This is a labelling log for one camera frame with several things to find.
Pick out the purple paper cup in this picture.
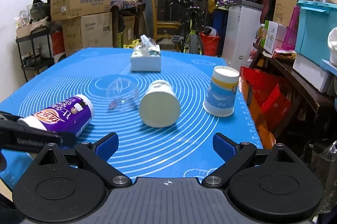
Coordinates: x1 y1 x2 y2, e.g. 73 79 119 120
18 94 94 137

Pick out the blue yellow paper cup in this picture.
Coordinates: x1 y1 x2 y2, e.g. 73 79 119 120
203 65 240 117

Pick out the clear plastic cup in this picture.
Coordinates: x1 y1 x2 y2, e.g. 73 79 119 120
106 77 139 111

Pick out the white printed paper cup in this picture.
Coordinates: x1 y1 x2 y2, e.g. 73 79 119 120
139 80 181 128

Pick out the blue silicone baking mat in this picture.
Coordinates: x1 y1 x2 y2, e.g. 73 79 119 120
1 48 262 179

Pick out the black metal shelf rack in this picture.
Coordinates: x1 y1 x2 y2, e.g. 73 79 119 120
15 26 55 82

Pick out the dark wooden side table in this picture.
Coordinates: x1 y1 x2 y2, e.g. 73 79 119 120
250 43 336 118

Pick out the white tissue box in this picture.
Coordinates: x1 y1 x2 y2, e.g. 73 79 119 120
130 35 162 72

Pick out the red plastic bucket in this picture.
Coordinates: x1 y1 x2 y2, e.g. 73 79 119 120
199 33 220 56

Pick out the green white carton box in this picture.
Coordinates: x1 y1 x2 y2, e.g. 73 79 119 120
259 20 287 55

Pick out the lower cardboard box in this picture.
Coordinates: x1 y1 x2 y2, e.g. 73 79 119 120
62 12 113 57

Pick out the white chest freezer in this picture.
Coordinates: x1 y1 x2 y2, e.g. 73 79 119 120
222 0 263 70

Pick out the black bicycle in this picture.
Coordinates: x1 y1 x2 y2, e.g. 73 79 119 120
168 0 205 55

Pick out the yellow wooden chair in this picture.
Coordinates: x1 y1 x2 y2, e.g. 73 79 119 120
151 0 182 42

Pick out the teal plastic storage bin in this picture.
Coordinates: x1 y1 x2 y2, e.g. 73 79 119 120
295 0 336 65

